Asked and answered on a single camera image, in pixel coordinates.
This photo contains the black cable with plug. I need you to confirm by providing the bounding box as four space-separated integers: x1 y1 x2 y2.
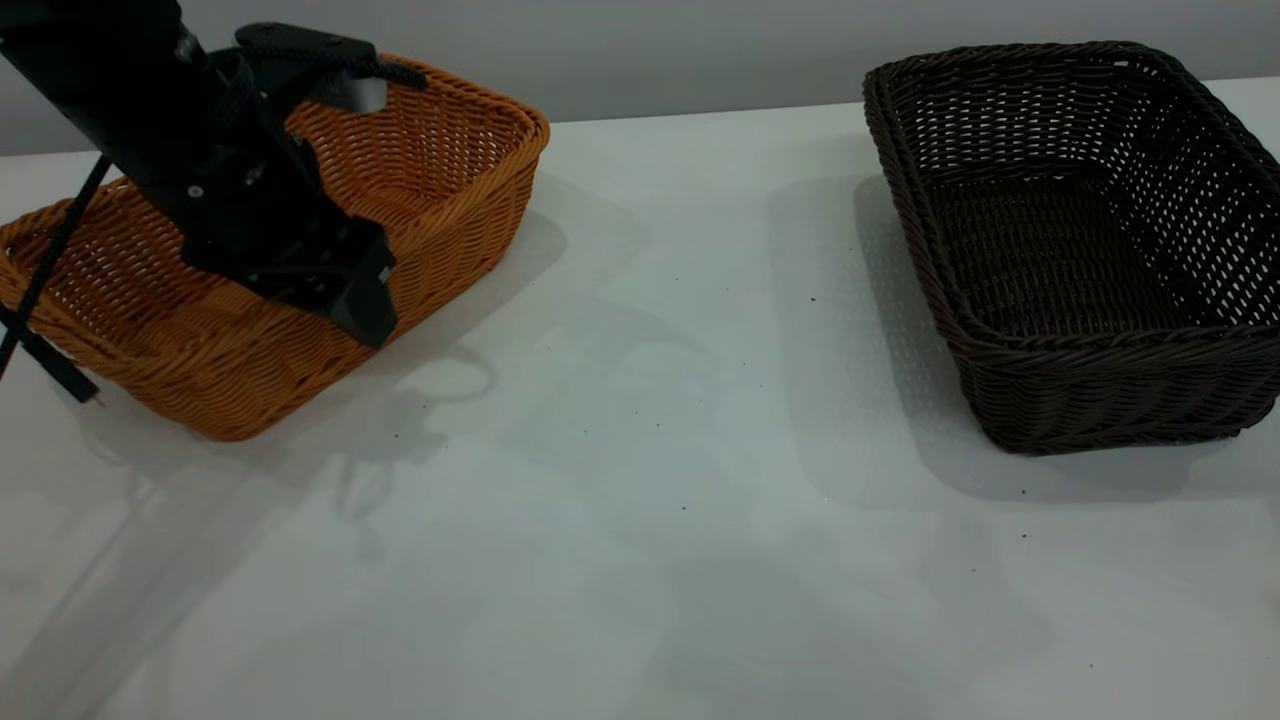
0 303 104 406

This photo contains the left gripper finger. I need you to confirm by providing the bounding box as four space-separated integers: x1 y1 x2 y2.
335 268 400 350

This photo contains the dark brown wicker basket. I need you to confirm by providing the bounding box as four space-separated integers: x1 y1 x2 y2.
863 41 1280 457

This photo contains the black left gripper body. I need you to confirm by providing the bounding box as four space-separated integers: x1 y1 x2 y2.
135 95 398 313

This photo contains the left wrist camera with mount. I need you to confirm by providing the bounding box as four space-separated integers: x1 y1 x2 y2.
235 22 429 114

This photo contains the light brown wicker basket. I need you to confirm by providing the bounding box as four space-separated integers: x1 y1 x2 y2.
0 55 552 443

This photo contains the thin black cable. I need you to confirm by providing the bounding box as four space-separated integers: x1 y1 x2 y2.
0 153 113 379

